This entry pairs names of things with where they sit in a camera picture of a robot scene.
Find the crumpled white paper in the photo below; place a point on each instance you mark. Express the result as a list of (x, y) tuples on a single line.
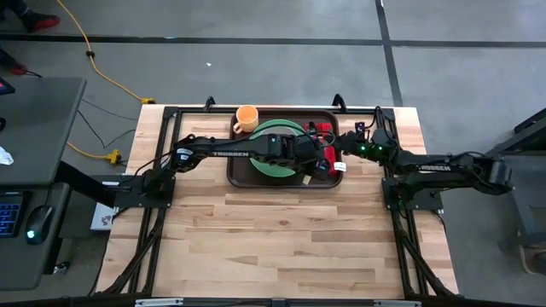
[(5, 158)]

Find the orange mug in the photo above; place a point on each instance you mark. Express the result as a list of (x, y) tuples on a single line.
[(247, 115)]

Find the small metal caster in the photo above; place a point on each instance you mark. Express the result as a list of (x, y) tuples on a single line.
[(62, 267)]

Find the brown plastic tray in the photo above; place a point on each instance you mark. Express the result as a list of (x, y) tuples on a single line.
[(239, 170)]

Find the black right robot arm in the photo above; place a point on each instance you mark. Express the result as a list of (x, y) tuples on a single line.
[(435, 168)]

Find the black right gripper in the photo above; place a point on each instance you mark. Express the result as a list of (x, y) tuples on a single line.
[(375, 147)]

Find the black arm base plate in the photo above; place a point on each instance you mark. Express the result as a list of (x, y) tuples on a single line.
[(433, 205), (128, 198)]

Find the dark tablet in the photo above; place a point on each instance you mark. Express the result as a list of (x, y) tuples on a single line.
[(5, 87)]

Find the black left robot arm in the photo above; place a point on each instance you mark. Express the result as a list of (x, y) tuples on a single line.
[(230, 152)]

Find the silver metal bracket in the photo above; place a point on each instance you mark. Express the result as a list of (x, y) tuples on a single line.
[(396, 303), (158, 302)]

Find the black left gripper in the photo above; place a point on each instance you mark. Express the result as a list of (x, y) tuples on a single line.
[(303, 153)]

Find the black aluminium table frame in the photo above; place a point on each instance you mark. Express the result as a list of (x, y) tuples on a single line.
[(196, 109)]

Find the backlit keyboard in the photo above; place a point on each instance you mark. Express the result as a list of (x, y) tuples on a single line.
[(8, 213)]

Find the white printed box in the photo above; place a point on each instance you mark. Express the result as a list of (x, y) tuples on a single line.
[(102, 219)]

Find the person's shoe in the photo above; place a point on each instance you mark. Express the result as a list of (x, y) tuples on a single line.
[(10, 64), (40, 22)]

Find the grey desk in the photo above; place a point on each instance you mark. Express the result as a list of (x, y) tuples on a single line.
[(38, 128)]

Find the black computer mouse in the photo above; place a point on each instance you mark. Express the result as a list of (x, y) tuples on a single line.
[(38, 224)]

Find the red cloth napkin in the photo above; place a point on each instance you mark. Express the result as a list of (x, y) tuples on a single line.
[(328, 126)]

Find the grey metal table stand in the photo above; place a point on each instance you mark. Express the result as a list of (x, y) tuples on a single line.
[(522, 213)]

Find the green plate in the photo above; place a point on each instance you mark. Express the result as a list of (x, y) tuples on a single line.
[(273, 170)]

